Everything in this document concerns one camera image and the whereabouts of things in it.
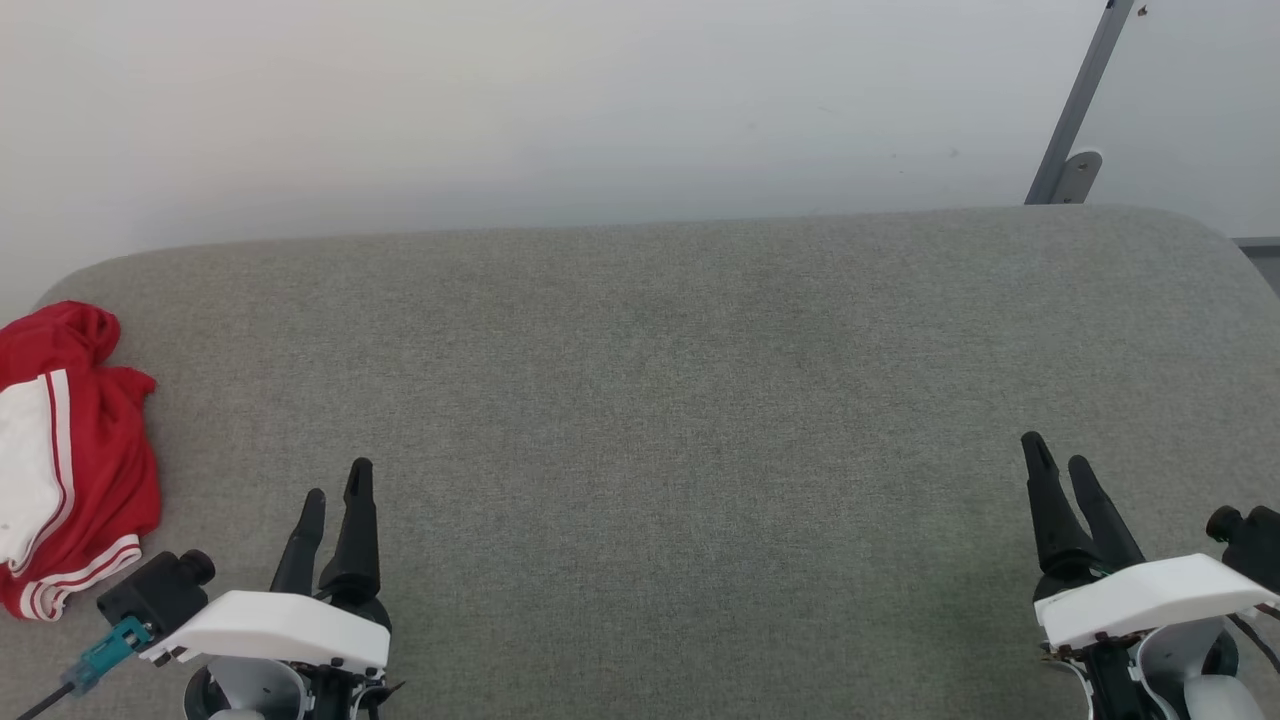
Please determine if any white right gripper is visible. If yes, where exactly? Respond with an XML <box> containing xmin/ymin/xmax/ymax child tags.
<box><xmin>1020</xmin><ymin>432</ymin><xmax>1280</xmax><ymax>720</ymax></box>

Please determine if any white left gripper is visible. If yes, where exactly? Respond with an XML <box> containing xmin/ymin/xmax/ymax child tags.
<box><xmin>140</xmin><ymin>458</ymin><xmax>403</xmax><ymax>720</ymax></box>

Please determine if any red and white shirt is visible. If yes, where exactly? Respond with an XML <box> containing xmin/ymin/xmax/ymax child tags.
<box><xmin>0</xmin><ymin>301</ymin><xmax>163</xmax><ymax>623</ymax></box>

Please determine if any grey fabric sofa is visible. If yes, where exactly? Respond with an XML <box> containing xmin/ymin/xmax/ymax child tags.
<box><xmin>0</xmin><ymin>205</ymin><xmax>1280</xmax><ymax>720</ymax></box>

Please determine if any grey metal pole with bracket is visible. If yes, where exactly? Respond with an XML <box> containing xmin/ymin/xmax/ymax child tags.
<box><xmin>1025</xmin><ymin>0</ymin><xmax>1137</xmax><ymax>206</ymax></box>

